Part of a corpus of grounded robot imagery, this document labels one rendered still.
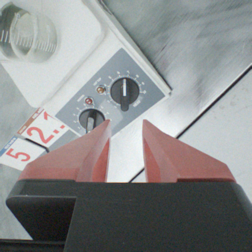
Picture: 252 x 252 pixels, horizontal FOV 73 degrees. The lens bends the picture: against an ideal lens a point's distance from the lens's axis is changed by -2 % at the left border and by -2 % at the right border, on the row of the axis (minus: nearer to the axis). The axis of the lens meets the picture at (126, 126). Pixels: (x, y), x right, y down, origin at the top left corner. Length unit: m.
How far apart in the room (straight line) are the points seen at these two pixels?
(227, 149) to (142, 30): 0.18
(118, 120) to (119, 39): 0.09
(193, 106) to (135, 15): 0.14
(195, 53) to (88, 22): 0.13
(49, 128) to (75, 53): 0.16
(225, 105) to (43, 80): 0.21
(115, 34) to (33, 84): 0.10
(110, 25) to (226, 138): 0.19
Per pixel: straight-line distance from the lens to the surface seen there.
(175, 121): 0.24
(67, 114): 0.22
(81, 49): 0.18
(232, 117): 0.24
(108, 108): 0.21
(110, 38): 0.19
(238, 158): 0.26
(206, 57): 0.24
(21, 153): 0.38
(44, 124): 0.30
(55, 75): 0.19
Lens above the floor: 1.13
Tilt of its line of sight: 66 degrees down
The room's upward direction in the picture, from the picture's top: 123 degrees counter-clockwise
